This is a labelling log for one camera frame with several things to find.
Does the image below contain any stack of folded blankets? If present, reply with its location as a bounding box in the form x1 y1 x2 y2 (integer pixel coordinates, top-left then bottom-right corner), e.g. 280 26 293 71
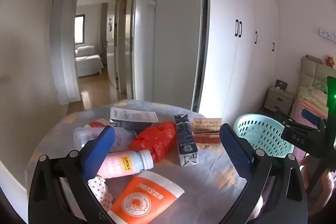
298 86 328 119

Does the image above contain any person's right hand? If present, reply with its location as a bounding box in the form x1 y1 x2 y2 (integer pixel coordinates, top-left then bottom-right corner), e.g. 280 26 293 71
301 155 336 216

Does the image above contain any dark framed window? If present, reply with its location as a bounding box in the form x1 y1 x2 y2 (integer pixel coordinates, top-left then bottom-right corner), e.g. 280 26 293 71
75 15 85 44

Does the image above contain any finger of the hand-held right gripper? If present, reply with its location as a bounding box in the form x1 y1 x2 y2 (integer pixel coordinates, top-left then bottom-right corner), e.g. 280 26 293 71
301 108 327 130
273 109 326 155

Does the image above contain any bed with beige headboard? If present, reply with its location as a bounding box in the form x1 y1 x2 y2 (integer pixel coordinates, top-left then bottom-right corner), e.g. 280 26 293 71
290 56 336 135

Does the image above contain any white wall hook rack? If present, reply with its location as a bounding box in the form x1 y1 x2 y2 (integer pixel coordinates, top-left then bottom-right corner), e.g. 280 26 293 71
319 28 336 43

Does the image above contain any teal plastic basket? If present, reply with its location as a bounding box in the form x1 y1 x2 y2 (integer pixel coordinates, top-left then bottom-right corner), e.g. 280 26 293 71
233 114 296 158

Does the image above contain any dark blue milk carton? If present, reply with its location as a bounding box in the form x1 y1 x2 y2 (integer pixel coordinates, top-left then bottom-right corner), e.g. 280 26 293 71
173 113 199 167

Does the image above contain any white wardrobe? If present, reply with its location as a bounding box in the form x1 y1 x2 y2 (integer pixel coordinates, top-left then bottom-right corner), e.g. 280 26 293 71
206 0 280 119

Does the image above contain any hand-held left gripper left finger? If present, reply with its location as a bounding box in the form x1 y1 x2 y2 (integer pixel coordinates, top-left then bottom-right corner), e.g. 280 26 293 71
28 125 118 224

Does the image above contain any pink bottle with white cap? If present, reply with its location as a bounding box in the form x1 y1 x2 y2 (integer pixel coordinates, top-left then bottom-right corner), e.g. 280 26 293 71
97 149 154 179

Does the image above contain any red plastic bag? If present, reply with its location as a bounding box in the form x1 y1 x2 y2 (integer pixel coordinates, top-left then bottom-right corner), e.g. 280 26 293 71
128 121 177 164

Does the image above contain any beige nightstand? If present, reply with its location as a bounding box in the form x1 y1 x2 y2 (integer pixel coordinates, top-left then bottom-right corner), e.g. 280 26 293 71
264 86 295 115

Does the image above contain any orange and white paper cup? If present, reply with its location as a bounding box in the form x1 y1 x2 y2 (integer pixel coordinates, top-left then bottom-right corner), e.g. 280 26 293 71
107 170 186 224

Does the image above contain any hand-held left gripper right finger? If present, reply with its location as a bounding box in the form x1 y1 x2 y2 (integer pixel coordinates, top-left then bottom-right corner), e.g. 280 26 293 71
219 123 307 224

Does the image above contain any white sofa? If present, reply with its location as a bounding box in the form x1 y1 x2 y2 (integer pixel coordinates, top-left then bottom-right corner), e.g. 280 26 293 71
76 46 103 77

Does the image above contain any white and blue carton box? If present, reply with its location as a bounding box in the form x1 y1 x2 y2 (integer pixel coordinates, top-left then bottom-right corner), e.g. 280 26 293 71
109 107 160 128

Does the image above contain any white dotted cloth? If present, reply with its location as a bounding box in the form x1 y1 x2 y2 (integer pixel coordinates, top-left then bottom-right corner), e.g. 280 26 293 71
87 176 114 210

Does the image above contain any clear plastic container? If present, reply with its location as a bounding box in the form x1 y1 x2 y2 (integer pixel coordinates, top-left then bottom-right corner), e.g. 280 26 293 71
73 126 137 155

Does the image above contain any white hallway door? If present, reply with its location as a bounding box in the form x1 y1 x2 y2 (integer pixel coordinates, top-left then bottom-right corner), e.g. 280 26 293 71
106 0 120 90

